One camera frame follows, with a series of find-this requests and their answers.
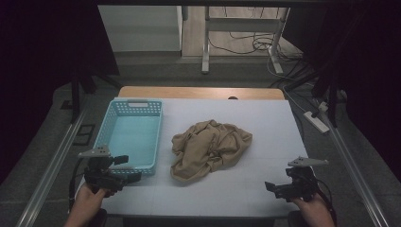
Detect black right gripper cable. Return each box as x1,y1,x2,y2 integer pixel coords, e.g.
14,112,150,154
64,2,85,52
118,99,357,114
314,179,338,227

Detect person's right hand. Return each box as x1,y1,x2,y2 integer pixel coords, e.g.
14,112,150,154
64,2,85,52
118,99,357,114
290,193,331,218

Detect white cabinet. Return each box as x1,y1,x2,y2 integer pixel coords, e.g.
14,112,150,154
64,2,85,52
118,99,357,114
97,5,184,53

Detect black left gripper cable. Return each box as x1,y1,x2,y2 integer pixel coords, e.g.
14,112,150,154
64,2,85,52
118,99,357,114
68,157,93,213

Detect tangle of floor cables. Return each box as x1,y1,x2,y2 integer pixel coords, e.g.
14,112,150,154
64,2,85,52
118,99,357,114
209,30,305,63

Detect tan cloth garment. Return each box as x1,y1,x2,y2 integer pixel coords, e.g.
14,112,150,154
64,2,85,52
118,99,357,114
170,118,253,183

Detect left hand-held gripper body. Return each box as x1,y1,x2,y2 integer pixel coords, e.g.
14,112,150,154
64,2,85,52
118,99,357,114
78,145,125,193

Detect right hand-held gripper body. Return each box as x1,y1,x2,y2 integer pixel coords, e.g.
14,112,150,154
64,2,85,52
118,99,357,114
285,156,329,203

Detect black floor socket frame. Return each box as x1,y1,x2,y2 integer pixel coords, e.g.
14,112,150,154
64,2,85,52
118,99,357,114
72,124,96,147

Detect light blue plastic basket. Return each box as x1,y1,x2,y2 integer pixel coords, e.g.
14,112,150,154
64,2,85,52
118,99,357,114
93,97,164,176

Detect wooden table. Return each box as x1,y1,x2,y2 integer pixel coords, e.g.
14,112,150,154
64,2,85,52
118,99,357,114
117,85,286,101

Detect white desk frame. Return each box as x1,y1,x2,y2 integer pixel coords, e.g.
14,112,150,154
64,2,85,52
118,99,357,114
201,6,291,76

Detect dark curtain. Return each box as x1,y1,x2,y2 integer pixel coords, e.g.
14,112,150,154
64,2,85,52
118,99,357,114
283,0,401,175
0,0,120,185

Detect person's left hand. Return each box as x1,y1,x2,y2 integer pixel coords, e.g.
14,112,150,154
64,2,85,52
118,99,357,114
72,183,115,216

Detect white power strip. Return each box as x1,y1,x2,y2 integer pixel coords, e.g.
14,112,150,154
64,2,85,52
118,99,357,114
303,110,331,134

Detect metal rail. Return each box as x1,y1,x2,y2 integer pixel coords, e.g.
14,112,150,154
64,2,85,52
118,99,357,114
318,110,391,227
15,103,90,227

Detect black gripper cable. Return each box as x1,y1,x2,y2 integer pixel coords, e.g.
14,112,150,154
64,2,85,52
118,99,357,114
314,179,338,227
68,157,93,213

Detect black stand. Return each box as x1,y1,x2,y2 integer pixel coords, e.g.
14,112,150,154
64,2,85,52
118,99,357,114
311,71,340,129
69,71,121,125

